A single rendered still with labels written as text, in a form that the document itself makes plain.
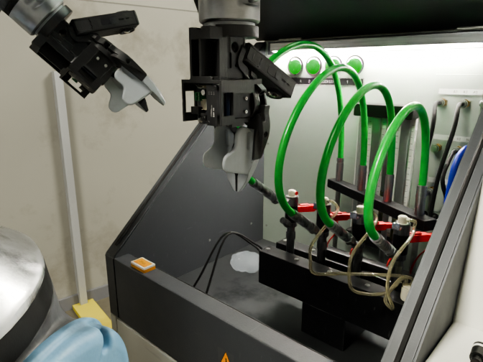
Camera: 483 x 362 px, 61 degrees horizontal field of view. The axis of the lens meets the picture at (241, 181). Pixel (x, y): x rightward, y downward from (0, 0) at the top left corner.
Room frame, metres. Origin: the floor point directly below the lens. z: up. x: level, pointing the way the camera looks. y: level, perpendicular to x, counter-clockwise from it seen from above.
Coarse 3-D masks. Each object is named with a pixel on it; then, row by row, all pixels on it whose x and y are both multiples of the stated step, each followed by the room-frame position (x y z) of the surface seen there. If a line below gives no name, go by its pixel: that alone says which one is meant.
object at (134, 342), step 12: (120, 324) 0.86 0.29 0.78; (120, 336) 0.86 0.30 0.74; (132, 336) 0.82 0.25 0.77; (132, 348) 0.83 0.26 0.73; (144, 348) 0.79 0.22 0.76; (156, 348) 0.76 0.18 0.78; (132, 360) 0.83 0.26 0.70; (144, 360) 0.79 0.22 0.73; (156, 360) 0.76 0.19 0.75; (168, 360) 0.73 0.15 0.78
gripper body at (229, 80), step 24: (216, 24) 0.50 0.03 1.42; (240, 24) 0.50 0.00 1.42; (192, 48) 0.51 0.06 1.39; (216, 48) 0.51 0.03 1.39; (240, 48) 0.53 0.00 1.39; (192, 72) 0.51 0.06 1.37; (216, 72) 0.51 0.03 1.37; (240, 72) 0.53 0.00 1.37; (216, 96) 0.48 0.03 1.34; (240, 96) 0.50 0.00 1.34; (264, 96) 0.53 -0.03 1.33; (192, 120) 0.53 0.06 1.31; (216, 120) 0.48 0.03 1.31; (240, 120) 0.50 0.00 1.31
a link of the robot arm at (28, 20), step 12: (24, 0) 0.64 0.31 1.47; (36, 0) 0.65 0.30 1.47; (48, 0) 0.66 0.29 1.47; (60, 0) 0.68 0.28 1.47; (12, 12) 0.65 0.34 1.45; (24, 12) 0.64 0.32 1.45; (36, 12) 0.65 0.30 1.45; (48, 12) 0.65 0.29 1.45; (24, 24) 0.65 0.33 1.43; (36, 24) 0.65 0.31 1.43
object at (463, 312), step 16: (480, 192) 0.61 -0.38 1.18; (480, 208) 0.60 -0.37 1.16; (480, 224) 0.60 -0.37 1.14; (480, 240) 0.59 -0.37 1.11; (480, 256) 0.58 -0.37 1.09; (464, 272) 0.59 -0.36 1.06; (480, 272) 0.57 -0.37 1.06; (464, 288) 0.58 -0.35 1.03; (480, 288) 0.57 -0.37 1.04; (464, 304) 0.57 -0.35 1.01; (480, 304) 0.56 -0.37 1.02; (464, 320) 0.56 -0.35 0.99; (480, 320) 0.55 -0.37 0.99
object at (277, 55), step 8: (304, 40) 0.86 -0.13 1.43; (288, 48) 0.81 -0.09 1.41; (296, 48) 0.84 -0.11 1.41; (312, 48) 0.88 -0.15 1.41; (320, 48) 0.89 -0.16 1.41; (272, 56) 0.79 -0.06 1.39; (280, 56) 0.80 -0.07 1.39; (328, 56) 0.92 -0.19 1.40; (328, 64) 0.93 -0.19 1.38; (336, 72) 0.95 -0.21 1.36; (336, 80) 0.95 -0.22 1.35; (336, 88) 0.96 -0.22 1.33; (336, 96) 0.97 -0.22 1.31; (336, 160) 0.99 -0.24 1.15
